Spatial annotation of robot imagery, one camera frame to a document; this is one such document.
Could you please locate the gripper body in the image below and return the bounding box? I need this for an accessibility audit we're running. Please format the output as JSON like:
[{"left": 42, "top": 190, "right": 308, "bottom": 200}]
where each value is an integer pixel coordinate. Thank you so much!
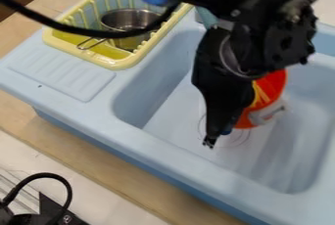
[{"left": 189, "top": 26, "right": 264, "bottom": 110}]

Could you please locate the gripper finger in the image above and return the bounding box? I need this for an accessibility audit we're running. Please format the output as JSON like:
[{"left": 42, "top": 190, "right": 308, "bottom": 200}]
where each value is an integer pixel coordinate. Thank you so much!
[
  {"left": 200, "top": 98, "right": 249, "bottom": 151},
  {"left": 247, "top": 100, "right": 291, "bottom": 127}
]

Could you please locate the toy sink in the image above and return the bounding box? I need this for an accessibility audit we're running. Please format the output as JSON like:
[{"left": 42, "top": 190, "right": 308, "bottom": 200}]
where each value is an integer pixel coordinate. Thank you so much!
[{"left": 0, "top": 7, "right": 335, "bottom": 225}]

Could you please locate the silver pot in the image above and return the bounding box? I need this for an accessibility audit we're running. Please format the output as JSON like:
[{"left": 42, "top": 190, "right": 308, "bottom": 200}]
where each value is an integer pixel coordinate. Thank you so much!
[{"left": 75, "top": 8, "right": 164, "bottom": 53}]

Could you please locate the tap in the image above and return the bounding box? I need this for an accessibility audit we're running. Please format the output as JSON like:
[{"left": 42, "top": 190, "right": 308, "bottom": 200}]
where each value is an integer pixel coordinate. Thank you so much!
[{"left": 193, "top": 6, "right": 220, "bottom": 30}]

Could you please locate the dish rack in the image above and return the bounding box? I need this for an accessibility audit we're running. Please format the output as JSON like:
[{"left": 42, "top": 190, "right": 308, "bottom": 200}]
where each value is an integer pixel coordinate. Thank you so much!
[{"left": 41, "top": 0, "right": 196, "bottom": 71}]

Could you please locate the black cable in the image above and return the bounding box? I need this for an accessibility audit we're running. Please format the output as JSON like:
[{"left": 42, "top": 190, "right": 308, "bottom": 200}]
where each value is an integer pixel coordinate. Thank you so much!
[
  {"left": 0, "top": 172, "right": 73, "bottom": 213},
  {"left": 0, "top": 0, "right": 181, "bottom": 39}
]

